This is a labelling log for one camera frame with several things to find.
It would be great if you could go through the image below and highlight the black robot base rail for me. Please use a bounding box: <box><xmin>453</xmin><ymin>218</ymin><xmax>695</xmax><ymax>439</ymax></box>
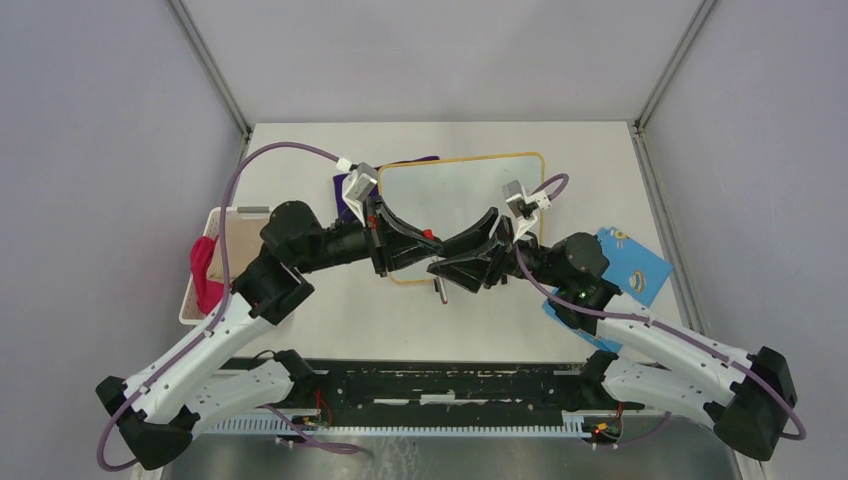
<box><xmin>238</xmin><ymin>358</ymin><xmax>647</xmax><ymax>430</ymax></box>

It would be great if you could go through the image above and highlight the beige folded cloth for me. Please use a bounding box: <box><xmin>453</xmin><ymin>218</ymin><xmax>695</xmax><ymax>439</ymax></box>
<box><xmin>205</xmin><ymin>215</ymin><xmax>269</xmax><ymax>283</ymax></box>

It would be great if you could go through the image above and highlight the aluminium left corner post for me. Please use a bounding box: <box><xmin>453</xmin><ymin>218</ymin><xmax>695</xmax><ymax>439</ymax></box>
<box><xmin>165</xmin><ymin>0</ymin><xmax>252</xmax><ymax>140</ymax></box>

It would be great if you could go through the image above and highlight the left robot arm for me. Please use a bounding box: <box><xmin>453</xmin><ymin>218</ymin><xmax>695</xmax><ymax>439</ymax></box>
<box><xmin>96</xmin><ymin>196</ymin><xmax>443</xmax><ymax>470</ymax></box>

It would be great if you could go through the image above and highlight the purple cloth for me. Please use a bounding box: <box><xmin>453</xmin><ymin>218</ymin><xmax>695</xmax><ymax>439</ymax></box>
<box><xmin>332</xmin><ymin>156</ymin><xmax>441</xmax><ymax>222</ymax></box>

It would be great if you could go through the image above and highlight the blue cartoon astronaut cloth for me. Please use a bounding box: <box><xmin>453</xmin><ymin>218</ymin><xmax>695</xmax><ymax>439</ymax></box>
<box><xmin>541</xmin><ymin>226</ymin><xmax>675</xmax><ymax>354</ymax></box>

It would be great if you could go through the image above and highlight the red whiteboard marker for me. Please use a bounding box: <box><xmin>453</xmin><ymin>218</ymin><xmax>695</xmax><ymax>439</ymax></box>
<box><xmin>433</xmin><ymin>277</ymin><xmax>449</xmax><ymax>305</ymax></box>

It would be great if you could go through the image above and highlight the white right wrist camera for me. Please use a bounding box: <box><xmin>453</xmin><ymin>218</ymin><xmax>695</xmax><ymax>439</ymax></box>
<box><xmin>502</xmin><ymin>180</ymin><xmax>551</xmax><ymax>243</ymax></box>

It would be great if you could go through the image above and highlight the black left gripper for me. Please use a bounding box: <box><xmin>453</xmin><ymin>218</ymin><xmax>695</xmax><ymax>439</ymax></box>
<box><xmin>296</xmin><ymin>195</ymin><xmax>444</xmax><ymax>277</ymax></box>

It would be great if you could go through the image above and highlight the yellow framed whiteboard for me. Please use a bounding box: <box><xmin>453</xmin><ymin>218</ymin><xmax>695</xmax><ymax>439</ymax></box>
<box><xmin>376</xmin><ymin>152</ymin><xmax>547</xmax><ymax>286</ymax></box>

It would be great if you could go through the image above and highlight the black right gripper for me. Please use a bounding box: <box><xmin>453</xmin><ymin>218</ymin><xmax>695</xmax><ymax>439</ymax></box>
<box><xmin>428</xmin><ymin>207</ymin><xmax>567</xmax><ymax>294</ymax></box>

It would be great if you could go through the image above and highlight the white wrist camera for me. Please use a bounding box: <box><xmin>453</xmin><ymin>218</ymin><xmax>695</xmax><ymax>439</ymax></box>
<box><xmin>502</xmin><ymin>180</ymin><xmax>551</xmax><ymax>243</ymax></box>
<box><xmin>333</xmin><ymin>158</ymin><xmax>378</xmax><ymax>224</ymax></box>

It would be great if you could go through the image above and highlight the aluminium right corner post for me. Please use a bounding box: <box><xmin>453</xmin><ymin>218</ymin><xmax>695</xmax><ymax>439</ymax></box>
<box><xmin>632</xmin><ymin>0</ymin><xmax>720</xmax><ymax>135</ymax></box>

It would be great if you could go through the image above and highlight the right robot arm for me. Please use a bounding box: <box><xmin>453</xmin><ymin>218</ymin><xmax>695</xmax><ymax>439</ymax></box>
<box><xmin>428</xmin><ymin>209</ymin><xmax>806</xmax><ymax>461</ymax></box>

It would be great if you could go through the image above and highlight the pink cloth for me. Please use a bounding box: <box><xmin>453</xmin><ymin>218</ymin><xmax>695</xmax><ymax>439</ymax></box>
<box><xmin>189</xmin><ymin>236</ymin><xmax>224</xmax><ymax>315</ymax></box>

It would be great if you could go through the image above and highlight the aluminium corner post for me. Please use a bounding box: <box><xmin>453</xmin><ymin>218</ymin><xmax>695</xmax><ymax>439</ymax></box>
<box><xmin>632</xmin><ymin>0</ymin><xmax>720</xmax><ymax>135</ymax></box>
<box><xmin>165</xmin><ymin>0</ymin><xmax>252</xmax><ymax>140</ymax></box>

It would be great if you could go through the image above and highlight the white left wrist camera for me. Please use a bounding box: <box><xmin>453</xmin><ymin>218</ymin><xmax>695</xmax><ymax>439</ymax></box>
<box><xmin>333</xmin><ymin>158</ymin><xmax>378</xmax><ymax>224</ymax></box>

